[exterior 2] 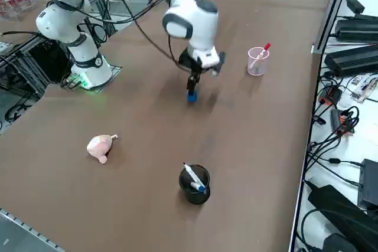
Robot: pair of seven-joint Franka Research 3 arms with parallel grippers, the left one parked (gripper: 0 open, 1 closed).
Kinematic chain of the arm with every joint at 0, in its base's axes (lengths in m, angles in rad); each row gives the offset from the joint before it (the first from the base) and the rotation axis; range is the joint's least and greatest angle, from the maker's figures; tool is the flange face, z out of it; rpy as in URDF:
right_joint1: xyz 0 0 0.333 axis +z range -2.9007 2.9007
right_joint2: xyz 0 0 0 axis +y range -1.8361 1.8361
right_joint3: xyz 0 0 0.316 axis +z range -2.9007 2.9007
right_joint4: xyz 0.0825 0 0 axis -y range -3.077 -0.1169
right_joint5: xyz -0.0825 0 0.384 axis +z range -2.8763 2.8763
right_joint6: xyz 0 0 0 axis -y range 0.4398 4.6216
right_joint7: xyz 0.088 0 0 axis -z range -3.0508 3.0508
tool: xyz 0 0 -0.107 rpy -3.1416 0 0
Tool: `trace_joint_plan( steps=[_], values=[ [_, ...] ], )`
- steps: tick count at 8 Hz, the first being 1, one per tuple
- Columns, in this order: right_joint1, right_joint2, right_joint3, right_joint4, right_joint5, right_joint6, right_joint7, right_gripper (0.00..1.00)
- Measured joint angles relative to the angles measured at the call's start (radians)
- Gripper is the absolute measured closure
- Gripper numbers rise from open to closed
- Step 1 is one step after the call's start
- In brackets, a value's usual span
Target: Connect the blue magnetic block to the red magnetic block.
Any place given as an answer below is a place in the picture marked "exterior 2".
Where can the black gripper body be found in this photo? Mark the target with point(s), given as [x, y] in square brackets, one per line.
[189, 61]

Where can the blue magnetic block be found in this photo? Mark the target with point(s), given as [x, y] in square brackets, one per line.
[192, 98]

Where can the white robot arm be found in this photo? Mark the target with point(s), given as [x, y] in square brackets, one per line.
[192, 19]

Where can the clear pink plastic cup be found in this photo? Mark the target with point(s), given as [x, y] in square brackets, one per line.
[256, 67]

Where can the white marker with red cap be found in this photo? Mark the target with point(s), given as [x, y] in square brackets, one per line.
[267, 46]

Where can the white marker with blue cap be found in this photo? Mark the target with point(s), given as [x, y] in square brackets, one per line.
[193, 176]

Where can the black pen cup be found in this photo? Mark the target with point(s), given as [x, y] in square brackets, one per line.
[195, 194]

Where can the pink plush toy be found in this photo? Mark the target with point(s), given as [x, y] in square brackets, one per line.
[99, 145]

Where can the orange and black device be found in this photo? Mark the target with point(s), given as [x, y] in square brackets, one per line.
[344, 122]
[331, 94]

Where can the black equipment rack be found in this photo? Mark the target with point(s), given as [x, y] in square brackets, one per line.
[44, 60]

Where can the bare circuit board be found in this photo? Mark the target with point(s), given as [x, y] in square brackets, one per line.
[364, 86]

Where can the small black power adapter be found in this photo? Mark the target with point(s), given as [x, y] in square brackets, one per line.
[355, 5]

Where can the black box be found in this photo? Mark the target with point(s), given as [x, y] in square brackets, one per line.
[369, 184]

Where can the grey aluminium profile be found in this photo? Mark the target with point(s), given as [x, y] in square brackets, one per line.
[17, 234]

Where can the grey metal base plate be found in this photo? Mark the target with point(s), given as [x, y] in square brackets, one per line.
[115, 70]

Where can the aluminium frame post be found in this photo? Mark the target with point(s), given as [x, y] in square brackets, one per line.
[333, 10]

